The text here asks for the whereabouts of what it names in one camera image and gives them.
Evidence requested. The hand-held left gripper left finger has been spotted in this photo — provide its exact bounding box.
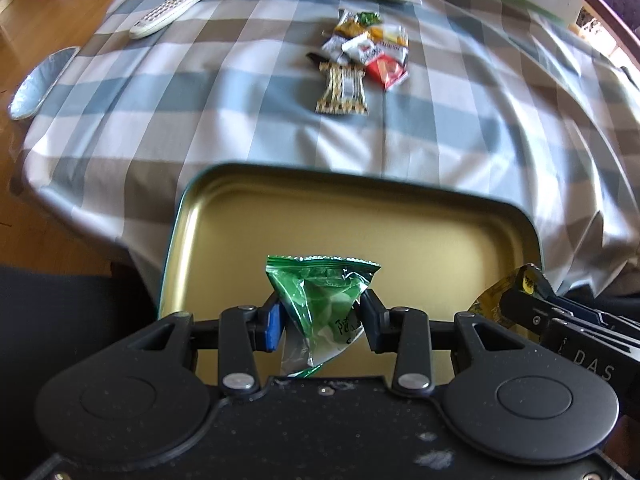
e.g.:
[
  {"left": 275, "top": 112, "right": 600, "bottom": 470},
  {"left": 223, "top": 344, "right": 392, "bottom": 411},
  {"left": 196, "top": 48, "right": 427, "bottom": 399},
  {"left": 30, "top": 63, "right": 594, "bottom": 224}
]
[{"left": 117, "top": 292, "right": 288, "bottom": 397}]

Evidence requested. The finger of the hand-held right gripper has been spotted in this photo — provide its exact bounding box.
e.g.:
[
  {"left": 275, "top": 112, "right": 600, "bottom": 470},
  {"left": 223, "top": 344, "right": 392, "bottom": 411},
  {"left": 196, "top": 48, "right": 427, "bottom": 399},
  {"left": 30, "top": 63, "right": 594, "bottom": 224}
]
[
  {"left": 499, "top": 287, "right": 640, "bottom": 356},
  {"left": 515, "top": 264, "right": 631, "bottom": 326}
]

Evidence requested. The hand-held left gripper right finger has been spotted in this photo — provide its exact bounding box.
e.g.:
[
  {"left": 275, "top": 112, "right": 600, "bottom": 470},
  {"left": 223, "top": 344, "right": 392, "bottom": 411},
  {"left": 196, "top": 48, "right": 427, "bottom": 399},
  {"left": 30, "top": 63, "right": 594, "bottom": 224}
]
[{"left": 357, "top": 287, "right": 538, "bottom": 398}]

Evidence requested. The green and white snack packet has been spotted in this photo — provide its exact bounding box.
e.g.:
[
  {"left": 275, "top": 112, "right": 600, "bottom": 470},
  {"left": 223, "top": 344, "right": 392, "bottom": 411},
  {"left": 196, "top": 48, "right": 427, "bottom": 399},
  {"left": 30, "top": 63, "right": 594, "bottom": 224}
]
[{"left": 266, "top": 255, "right": 382, "bottom": 380}]

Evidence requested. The gold metal tin tray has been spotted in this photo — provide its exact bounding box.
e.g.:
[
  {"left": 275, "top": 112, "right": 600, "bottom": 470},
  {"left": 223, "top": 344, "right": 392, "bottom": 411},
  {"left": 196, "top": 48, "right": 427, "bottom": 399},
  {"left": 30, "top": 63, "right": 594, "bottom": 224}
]
[{"left": 157, "top": 161, "right": 543, "bottom": 378}]

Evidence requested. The gold patterned snack bar packet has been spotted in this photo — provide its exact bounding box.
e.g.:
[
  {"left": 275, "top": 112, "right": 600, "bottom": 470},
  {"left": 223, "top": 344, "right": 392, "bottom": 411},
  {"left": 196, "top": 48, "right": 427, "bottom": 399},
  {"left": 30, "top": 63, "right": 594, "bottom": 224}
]
[
  {"left": 340, "top": 64, "right": 370, "bottom": 117},
  {"left": 314, "top": 61, "right": 347, "bottom": 114}
]

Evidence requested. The red and white snack packet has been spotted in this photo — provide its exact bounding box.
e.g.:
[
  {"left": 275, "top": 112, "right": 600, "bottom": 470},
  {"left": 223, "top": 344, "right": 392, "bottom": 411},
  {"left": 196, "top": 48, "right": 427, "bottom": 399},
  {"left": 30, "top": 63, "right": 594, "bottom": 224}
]
[{"left": 365, "top": 53, "right": 410, "bottom": 92}]

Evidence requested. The white hawthorn snack packet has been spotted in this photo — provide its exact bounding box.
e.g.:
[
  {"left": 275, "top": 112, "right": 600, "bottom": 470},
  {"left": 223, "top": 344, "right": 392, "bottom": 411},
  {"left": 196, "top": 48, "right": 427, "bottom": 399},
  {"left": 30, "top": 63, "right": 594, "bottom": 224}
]
[{"left": 342, "top": 35, "right": 382, "bottom": 64}]

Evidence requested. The white sesame snack packet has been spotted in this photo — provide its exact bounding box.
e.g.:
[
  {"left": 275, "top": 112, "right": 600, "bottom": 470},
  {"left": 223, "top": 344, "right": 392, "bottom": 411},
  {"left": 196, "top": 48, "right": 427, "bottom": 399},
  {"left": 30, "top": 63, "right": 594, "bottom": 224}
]
[{"left": 320, "top": 35, "right": 352, "bottom": 62}]

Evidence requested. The yellow and white snack packet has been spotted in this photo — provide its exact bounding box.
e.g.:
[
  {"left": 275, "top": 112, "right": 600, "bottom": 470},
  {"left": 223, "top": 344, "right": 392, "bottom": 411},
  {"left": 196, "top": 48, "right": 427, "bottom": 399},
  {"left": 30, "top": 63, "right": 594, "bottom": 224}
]
[{"left": 369, "top": 24, "right": 409, "bottom": 55}]

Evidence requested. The green yellow peas packet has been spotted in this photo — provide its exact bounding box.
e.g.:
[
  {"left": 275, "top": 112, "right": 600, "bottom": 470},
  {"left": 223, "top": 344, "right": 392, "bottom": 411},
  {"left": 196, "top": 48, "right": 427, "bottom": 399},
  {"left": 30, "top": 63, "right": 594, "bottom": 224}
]
[{"left": 334, "top": 9, "right": 383, "bottom": 38}]

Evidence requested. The blue grey checked tablecloth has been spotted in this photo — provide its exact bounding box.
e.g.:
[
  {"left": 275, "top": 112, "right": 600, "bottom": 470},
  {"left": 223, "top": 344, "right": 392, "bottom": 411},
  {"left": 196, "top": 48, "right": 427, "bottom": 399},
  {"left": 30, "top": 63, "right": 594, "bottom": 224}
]
[{"left": 10, "top": 0, "right": 640, "bottom": 321}]

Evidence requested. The person's black clothing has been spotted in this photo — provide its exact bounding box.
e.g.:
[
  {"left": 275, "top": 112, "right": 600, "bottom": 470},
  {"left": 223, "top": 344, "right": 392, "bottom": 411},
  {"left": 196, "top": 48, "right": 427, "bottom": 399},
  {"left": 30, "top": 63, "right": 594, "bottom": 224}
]
[{"left": 0, "top": 260, "right": 640, "bottom": 391}]

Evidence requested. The white remote control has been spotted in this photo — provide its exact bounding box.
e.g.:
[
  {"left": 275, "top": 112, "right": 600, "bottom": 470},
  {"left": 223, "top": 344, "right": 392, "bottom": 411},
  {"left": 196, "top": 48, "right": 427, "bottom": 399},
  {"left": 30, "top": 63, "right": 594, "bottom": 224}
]
[{"left": 129, "top": 0, "right": 222, "bottom": 40}]

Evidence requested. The silver foil pan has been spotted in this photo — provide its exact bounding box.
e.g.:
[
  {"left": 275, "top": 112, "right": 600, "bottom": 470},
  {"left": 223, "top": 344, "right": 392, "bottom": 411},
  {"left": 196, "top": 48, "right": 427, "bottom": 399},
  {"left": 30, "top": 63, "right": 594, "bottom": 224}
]
[{"left": 7, "top": 46, "right": 82, "bottom": 121}]

